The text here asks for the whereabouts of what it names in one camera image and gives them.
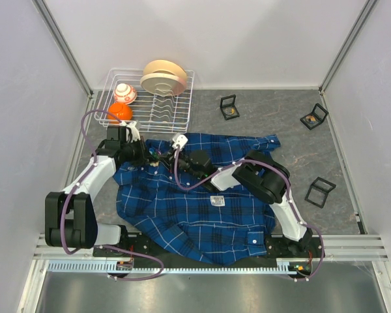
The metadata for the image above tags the white orange patterned bowl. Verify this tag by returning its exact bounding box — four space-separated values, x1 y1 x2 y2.
113 83 138 105

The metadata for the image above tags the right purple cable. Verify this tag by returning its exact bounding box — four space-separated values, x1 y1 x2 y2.
173 146 326 283

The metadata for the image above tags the beige plate front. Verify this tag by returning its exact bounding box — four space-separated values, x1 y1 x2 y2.
140 73 186 97

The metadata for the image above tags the white wire dish rack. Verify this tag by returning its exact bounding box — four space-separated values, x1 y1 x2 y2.
96 68 195 134

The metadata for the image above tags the black display box far right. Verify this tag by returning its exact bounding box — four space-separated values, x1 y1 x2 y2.
300 103 329 130

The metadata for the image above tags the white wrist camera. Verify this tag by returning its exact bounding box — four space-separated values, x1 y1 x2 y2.
171 133 188 151
124 121 141 143

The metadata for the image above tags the beige plate rear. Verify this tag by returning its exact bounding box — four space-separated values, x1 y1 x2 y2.
143 59 188 81

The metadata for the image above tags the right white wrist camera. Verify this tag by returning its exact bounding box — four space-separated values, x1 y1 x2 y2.
171 133 188 151

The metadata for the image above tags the grey slotted cable duct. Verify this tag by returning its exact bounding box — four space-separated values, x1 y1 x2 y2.
47 258 298 275

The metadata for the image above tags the black display box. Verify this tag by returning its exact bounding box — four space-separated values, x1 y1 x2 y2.
220 95 240 121
304 177 337 209
300 103 329 130

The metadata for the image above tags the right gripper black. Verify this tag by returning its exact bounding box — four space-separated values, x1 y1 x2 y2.
157 146 203 180

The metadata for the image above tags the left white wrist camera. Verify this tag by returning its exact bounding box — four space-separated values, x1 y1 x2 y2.
124 121 141 143

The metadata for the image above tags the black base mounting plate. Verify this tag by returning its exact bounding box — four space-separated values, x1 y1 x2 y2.
93 231 326 269

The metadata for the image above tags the round orange picture brooch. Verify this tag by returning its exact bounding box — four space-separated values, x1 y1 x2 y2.
225 108 235 115

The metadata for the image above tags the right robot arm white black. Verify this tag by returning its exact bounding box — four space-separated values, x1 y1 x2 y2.
158 148 313 257

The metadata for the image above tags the black display box near right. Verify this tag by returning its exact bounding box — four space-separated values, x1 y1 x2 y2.
304 177 337 209

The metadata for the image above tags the white shirt label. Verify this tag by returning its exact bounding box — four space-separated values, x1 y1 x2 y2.
210 196 225 207

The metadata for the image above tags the beige plate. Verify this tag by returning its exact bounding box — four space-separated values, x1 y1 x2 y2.
140 73 186 97
143 59 188 81

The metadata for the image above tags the black display box centre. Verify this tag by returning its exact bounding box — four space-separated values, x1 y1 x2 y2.
220 95 240 121

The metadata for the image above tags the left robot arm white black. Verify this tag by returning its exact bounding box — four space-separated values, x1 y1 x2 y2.
45 122 149 256

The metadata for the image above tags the blue plaid shirt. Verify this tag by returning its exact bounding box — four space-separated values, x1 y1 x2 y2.
112 131 282 264

